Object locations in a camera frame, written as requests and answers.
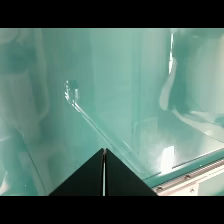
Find silver frame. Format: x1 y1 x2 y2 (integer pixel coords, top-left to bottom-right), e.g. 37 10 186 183
151 159 224 197

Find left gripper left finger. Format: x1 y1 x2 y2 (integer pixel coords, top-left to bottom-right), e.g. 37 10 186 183
48 148 105 197

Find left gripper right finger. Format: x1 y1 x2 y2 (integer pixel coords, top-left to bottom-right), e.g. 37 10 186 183
104 148 158 197

